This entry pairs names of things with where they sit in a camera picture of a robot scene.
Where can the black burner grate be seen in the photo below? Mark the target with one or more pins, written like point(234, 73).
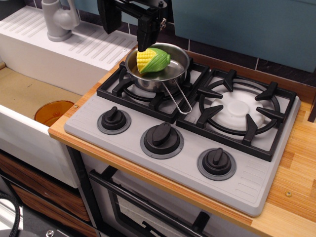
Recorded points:
point(241, 113)
point(120, 88)

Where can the wooden lower drawer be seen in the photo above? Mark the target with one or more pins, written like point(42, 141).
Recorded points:
point(62, 219)

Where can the white toy sink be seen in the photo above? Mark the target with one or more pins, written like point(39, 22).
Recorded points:
point(35, 71)

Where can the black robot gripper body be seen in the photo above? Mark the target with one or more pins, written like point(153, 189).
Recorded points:
point(138, 8)

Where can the wooden drawer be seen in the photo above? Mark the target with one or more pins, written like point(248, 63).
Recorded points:
point(62, 219)
point(46, 187)

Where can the grey toy faucet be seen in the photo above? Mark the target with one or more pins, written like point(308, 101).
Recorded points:
point(59, 22)

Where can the grey toy stove top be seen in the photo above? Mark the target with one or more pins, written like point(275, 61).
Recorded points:
point(246, 190)

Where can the black oven door handle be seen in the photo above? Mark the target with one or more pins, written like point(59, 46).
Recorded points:
point(152, 214)

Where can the green yellow toy corncob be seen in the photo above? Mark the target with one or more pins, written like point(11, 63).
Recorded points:
point(152, 60)

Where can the black right stove knob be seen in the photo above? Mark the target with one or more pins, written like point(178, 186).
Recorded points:
point(216, 164)

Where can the toy oven door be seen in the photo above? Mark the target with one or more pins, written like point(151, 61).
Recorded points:
point(186, 212)

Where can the black middle stove knob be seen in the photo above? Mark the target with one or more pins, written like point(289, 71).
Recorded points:
point(162, 141)

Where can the black left stove knob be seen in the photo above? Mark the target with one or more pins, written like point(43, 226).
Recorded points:
point(114, 121)

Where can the wooden upper drawer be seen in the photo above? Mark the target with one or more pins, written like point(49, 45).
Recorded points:
point(46, 187)

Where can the black left burner grate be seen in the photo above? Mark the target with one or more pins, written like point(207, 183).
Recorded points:
point(120, 88)

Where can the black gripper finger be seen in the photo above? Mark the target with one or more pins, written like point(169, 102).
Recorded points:
point(147, 32)
point(110, 16)

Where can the black stove knob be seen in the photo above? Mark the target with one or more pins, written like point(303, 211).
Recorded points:
point(162, 141)
point(216, 164)
point(114, 121)

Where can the stainless steel pan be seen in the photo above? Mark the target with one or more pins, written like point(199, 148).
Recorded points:
point(176, 62)

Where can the black right burner grate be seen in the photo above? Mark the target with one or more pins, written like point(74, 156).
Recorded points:
point(241, 113)

